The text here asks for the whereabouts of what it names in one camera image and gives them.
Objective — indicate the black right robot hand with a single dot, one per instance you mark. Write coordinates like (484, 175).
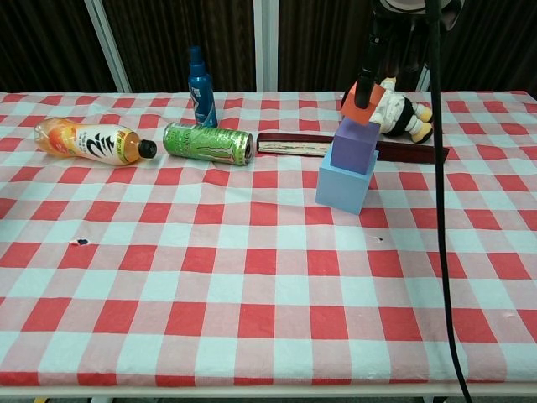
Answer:
(369, 63)

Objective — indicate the orange cube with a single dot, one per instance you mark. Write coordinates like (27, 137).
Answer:
(361, 115)

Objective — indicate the purple cube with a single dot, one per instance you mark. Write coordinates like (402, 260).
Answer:
(350, 147)

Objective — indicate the black and white plush doll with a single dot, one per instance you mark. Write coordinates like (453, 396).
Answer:
(398, 113)

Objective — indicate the dark red book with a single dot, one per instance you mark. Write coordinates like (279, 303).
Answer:
(293, 144)

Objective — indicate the light blue cube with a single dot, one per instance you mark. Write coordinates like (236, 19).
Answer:
(342, 189)

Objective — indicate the blue spray bottle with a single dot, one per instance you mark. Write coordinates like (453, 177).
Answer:
(201, 96)

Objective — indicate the green energy drink can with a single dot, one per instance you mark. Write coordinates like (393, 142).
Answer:
(205, 142)

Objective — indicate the red white checkered tablecloth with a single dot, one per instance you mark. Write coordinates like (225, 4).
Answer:
(210, 273)

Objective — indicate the orange drink bottle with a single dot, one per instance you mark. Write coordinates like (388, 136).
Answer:
(92, 142)

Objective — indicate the white frame post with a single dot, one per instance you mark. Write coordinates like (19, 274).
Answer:
(423, 82)
(266, 42)
(107, 42)

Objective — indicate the white table edge frame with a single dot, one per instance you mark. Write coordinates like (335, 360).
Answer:
(251, 394)

